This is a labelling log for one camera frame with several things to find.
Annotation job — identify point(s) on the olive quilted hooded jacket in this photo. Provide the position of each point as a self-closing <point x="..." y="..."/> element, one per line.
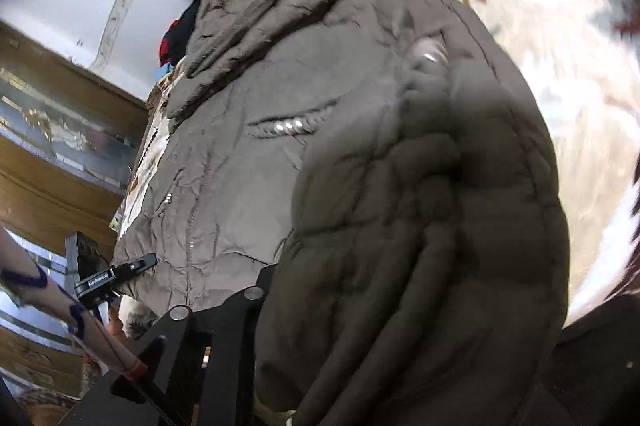
<point x="400" y="206"/>

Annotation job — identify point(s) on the dark cloth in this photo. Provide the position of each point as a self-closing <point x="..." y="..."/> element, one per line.
<point x="600" y="366"/>

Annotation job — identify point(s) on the red garment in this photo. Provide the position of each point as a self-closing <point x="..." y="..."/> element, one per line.
<point x="172" y="41"/>

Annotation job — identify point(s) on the wooden cabinet with glass door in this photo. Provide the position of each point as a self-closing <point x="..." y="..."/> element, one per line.
<point x="50" y="186"/>

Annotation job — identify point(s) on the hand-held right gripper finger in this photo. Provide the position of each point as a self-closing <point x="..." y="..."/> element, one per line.
<point x="230" y="356"/>

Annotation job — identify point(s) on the blue cloth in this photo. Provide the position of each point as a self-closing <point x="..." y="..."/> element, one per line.
<point x="165" y="70"/>

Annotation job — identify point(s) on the black garment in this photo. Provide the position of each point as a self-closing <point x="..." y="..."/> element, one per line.
<point x="191" y="26"/>

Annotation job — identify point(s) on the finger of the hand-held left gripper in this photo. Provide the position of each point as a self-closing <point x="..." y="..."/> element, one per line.
<point x="137" y="265"/>

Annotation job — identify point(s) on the cream leaf-print blanket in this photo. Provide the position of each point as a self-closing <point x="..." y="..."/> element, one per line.
<point x="575" y="106"/>

